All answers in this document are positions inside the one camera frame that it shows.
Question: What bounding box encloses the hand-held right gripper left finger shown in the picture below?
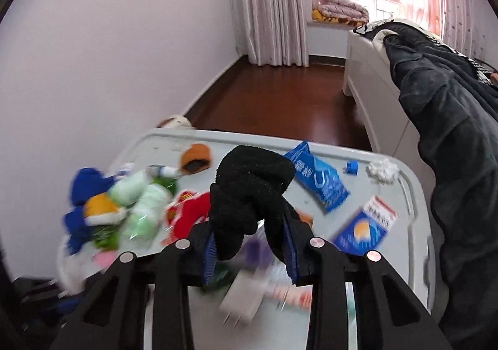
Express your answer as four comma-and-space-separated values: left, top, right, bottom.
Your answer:
50, 220, 217, 350

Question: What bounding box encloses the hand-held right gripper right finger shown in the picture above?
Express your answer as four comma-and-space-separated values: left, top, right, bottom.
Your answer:
281, 217, 454, 350

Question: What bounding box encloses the red knit doll costume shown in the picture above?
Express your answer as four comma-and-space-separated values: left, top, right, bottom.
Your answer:
165, 190, 213, 244

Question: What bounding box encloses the black knit sock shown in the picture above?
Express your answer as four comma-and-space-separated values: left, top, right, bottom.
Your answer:
209, 145, 297, 262

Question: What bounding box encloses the orange and white plush toy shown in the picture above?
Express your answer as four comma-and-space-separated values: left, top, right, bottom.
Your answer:
83, 194, 127, 227

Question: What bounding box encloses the purple round lid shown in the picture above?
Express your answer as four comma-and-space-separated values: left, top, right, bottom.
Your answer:
243, 237, 275, 269

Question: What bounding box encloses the pink white tube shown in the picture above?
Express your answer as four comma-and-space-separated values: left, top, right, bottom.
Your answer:
265, 276, 316, 312

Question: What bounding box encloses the white charger plug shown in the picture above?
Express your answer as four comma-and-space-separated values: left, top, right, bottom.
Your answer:
219, 270, 267, 325

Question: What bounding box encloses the light green tissue pack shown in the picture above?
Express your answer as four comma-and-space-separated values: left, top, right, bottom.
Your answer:
121, 183, 174, 242

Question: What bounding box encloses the blue white medicine box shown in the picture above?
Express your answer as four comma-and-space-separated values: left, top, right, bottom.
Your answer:
332, 195, 399, 257

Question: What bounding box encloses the blue plastic packet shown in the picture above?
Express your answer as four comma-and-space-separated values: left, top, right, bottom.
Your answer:
283, 140, 351, 214

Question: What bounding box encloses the green foil wrapper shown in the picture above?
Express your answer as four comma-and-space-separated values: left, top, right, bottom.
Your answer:
92, 226, 122, 249
153, 176, 177, 191

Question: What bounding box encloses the small white bottle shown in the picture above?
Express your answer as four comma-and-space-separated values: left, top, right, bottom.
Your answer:
147, 164, 180, 179

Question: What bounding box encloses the orange brown knit hat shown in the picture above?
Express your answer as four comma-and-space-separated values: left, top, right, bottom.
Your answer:
180, 143, 213, 174

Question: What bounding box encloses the pink eraser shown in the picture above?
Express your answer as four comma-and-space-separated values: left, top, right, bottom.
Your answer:
92, 251, 119, 269

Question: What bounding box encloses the green cylindrical roll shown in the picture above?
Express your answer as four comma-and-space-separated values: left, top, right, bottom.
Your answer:
108, 171, 154, 206

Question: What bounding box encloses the white plastic table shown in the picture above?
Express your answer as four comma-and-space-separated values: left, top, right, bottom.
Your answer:
58, 128, 436, 350

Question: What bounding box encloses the white crumpled tissue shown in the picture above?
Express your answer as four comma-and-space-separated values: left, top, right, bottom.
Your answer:
366, 157, 401, 183

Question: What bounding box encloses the white brown floor object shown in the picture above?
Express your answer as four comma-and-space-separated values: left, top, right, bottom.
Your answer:
156, 114, 195, 130

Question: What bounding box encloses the blue knit cloth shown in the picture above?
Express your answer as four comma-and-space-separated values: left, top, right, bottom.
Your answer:
63, 167, 117, 255

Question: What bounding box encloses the black bag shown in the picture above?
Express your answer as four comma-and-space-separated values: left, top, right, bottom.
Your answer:
10, 276, 84, 335

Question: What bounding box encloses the dark padded jacket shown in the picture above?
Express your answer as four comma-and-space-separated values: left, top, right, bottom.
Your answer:
379, 20, 498, 343

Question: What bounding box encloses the yellow black cloth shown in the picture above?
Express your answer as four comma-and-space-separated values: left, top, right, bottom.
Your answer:
311, 8, 364, 28

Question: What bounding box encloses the folded pink blanket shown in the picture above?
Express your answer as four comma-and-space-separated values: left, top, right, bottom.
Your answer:
317, 0, 370, 26

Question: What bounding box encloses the black white checkered cloth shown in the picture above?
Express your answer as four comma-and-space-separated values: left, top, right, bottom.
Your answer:
463, 54, 498, 86

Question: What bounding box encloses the white bed frame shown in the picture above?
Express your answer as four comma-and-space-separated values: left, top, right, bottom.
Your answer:
342, 29, 436, 203

